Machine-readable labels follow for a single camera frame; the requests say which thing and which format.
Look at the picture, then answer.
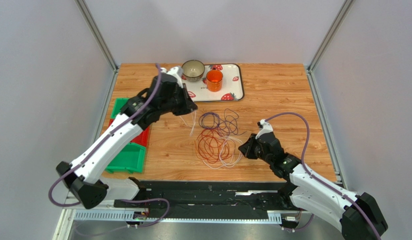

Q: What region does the green bin far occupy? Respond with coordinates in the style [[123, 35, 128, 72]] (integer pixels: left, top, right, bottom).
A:
[[110, 98, 128, 119]]

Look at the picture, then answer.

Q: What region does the green bin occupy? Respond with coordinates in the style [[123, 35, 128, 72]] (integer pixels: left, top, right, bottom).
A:
[[105, 142, 146, 174], [110, 98, 128, 119]]

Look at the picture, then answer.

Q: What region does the beige ceramic bowl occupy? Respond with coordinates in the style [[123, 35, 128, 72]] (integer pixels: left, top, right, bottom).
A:
[[182, 59, 205, 82]]

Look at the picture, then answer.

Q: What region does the green bin near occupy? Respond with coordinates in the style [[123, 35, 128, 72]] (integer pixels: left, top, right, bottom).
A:
[[105, 142, 146, 174]]

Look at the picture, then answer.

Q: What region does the slotted white cable duct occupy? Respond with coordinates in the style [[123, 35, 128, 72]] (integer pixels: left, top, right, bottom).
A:
[[73, 209, 282, 225]]

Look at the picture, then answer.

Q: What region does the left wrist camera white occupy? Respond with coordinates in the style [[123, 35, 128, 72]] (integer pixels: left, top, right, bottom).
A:
[[159, 65, 183, 88]]

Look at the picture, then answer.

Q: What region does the red thin cable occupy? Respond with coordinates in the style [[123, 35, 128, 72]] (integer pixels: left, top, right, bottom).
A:
[[194, 129, 236, 165]]

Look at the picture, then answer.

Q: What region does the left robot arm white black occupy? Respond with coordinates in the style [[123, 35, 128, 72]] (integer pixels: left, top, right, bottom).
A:
[[56, 73, 198, 209]]

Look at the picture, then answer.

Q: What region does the blue thin cable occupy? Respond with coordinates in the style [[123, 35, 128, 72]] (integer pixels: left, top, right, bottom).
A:
[[198, 108, 247, 137]]

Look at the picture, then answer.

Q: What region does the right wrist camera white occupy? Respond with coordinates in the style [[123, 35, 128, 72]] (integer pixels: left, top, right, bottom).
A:
[[255, 119, 273, 139]]

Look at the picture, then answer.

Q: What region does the red bin middle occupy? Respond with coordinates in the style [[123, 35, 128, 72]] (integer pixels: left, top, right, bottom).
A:
[[127, 127, 150, 148]]

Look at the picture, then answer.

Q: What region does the orange translucent cup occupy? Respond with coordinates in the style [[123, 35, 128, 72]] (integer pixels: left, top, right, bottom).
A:
[[206, 69, 223, 92]]

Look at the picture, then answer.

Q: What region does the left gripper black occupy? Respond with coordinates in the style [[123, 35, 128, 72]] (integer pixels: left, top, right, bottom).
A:
[[159, 83, 198, 116]]

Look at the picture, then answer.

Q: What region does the strawberry pattern white tray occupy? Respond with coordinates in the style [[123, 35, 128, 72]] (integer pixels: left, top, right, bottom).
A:
[[182, 63, 245, 102]]

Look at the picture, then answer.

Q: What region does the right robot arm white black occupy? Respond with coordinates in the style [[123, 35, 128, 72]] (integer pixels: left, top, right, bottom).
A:
[[238, 132, 388, 240]]

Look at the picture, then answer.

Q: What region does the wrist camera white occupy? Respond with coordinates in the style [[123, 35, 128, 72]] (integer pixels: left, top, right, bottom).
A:
[[159, 65, 183, 88], [255, 119, 273, 139]]

